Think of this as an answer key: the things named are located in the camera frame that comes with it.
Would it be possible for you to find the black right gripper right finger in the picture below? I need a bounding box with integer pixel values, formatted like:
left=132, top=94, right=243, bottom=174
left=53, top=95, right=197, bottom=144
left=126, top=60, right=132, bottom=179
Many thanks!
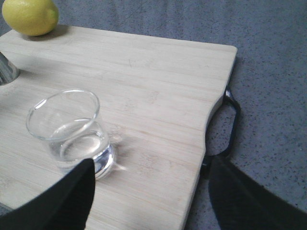
left=209, top=156, right=307, bottom=230

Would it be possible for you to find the steel double jigger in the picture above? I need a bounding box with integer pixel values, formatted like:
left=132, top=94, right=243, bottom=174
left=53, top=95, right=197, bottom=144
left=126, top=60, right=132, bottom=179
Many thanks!
left=0, top=53, right=20, bottom=86

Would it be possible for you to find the yellow lemon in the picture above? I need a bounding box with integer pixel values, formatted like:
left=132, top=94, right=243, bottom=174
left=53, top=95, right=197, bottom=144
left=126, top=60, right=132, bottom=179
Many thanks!
left=2, top=0, right=59, bottom=36

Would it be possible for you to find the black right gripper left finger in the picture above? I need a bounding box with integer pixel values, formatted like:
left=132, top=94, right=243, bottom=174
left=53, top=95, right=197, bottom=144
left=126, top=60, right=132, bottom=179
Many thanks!
left=0, top=159, right=95, bottom=230

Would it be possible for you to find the small glass measuring beaker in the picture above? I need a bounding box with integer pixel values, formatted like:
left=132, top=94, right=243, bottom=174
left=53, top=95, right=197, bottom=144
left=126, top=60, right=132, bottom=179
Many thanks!
left=26, top=89, right=116, bottom=179

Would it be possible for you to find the black cutting board handle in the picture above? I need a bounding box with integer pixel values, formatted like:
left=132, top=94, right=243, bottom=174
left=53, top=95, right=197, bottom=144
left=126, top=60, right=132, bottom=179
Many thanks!
left=201, top=85, right=241, bottom=168

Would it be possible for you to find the wooden cutting board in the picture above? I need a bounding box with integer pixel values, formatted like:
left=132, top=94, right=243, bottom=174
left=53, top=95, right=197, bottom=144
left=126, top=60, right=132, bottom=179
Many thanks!
left=0, top=25, right=237, bottom=230

